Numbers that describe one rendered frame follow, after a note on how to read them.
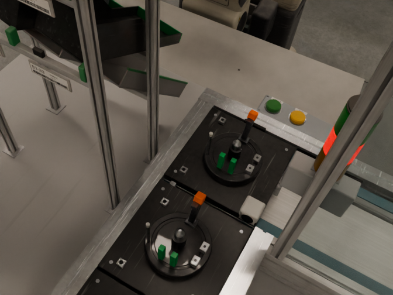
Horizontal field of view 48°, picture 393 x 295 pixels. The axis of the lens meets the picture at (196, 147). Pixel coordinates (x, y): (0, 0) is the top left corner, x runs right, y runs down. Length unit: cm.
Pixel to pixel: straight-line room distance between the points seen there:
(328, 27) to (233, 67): 173
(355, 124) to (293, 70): 88
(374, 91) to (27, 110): 100
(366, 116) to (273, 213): 54
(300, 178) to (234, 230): 26
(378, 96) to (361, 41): 251
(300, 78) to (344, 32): 167
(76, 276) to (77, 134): 44
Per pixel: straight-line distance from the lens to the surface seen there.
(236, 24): 172
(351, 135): 63
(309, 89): 143
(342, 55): 293
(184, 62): 142
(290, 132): 117
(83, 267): 97
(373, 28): 321
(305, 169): 77
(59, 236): 111
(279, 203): 110
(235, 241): 98
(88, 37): 66
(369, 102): 57
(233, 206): 101
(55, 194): 116
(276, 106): 120
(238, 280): 97
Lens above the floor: 186
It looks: 55 degrees down
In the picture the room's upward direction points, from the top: 8 degrees clockwise
